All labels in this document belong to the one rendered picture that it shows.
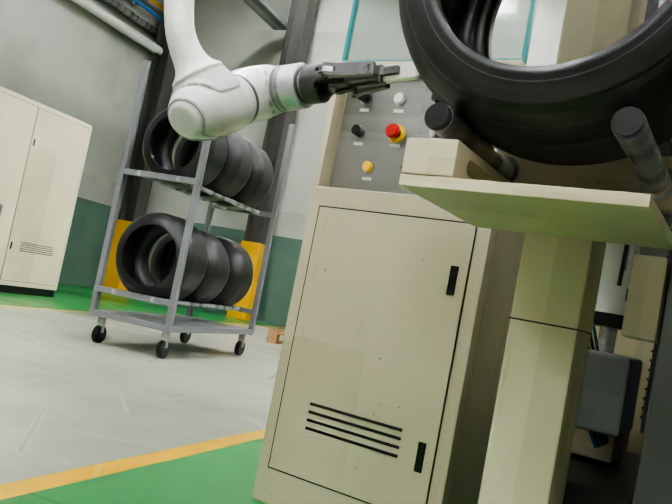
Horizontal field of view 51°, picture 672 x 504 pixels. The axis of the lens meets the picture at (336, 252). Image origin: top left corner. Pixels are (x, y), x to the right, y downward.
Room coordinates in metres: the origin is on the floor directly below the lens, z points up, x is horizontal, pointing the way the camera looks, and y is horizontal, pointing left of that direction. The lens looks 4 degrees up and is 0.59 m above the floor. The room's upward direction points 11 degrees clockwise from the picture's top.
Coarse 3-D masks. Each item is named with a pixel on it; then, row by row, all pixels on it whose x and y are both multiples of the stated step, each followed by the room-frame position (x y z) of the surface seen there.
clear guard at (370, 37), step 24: (360, 0) 2.03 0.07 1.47; (384, 0) 1.99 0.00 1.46; (504, 0) 1.80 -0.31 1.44; (528, 0) 1.77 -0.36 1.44; (360, 24) 2.02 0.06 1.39; (384, 24) 1.98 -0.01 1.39; (504, 24) 1.79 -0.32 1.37; (528, 24) 1.75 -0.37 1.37; (360, 48) 2.02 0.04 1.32; (384, 48) 1.97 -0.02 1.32; (504, 48) 1.79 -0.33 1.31; (528, 48) 1.76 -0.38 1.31
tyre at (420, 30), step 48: (432, 0) 1.09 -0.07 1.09; (480, 0) 1.34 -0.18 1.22; (432, 48) 1.09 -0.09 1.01; (480, 48) 1.33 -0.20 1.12; (624, 48) 0.94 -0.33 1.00; (480, 96) 1.05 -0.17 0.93; (528, 96) 1.01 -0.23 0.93; (576, 96) 0.97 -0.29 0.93; (624, 96) 0.96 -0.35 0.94; (528, 144) 1.10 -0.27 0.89; (576, 144) 1.07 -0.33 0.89
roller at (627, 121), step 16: (624, 112) 0.94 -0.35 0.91; (640, 112) 0.93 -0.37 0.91; (624, 128) 0.94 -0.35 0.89; (640, 128) 0.93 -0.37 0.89; (624, 144) 0.97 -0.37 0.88; (640, 144) 0.96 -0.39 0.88; (656, 144) 1.03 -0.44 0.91; (640, 160) 1.03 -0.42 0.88; (656, 160) 1.06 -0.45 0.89; (640, 176) 1.13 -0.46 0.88; (656, 176) 1.12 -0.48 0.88; (656, 192) 1.21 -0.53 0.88
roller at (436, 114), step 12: (432, 108) 1.08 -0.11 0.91; (444, 108) 1.07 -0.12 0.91; (432, 120) 1.08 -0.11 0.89; (444, 120) 1.07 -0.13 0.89; (456, 120) 1.09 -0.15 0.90; (444, 132) 1.09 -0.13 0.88; (456, 132) 1.11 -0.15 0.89; (468, 132) 1.14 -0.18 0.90; (468, 144) 1.16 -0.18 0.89; (480, 144) 1.19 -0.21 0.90; (480, 156) 1.22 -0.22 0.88; (492, 156) 1.25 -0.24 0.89; (504, 156) 1.32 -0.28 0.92; (504, 168) 1.31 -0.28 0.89
